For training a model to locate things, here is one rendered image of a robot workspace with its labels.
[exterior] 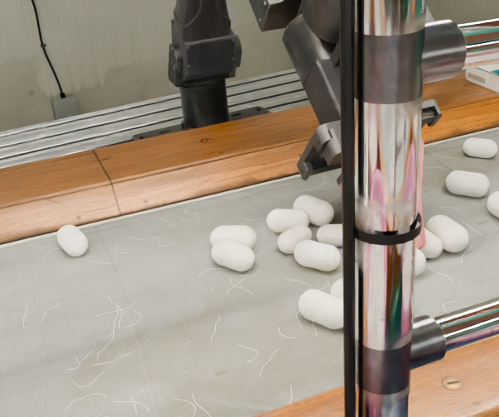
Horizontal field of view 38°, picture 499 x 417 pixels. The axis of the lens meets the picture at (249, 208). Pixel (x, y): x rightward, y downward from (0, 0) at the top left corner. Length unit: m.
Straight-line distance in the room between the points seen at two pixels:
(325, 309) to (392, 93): 0.25
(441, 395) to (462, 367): 0.03
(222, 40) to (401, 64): 0.69
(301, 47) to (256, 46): 2.25
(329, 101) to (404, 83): 0.30
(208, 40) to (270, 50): 1.96
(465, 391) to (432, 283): 0.14
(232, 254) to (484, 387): 0.21
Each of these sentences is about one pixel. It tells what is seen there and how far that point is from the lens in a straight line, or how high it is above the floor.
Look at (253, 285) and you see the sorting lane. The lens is 0.52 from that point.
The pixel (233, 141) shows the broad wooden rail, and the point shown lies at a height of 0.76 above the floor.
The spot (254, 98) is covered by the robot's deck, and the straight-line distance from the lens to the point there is 1.13.
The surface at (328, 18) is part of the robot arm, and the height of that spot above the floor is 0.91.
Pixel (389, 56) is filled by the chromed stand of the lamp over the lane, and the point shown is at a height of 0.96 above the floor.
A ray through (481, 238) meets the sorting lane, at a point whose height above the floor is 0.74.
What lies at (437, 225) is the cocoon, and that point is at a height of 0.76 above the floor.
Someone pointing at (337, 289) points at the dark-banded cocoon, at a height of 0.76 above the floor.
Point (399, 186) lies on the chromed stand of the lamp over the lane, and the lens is 0.25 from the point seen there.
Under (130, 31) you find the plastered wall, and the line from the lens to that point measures 2.62.
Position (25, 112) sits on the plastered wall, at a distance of 2.59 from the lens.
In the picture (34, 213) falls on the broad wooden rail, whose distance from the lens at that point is 0.64.
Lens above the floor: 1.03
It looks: 27 degrees down
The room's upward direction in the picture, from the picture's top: 5 degrees counter-clockwise
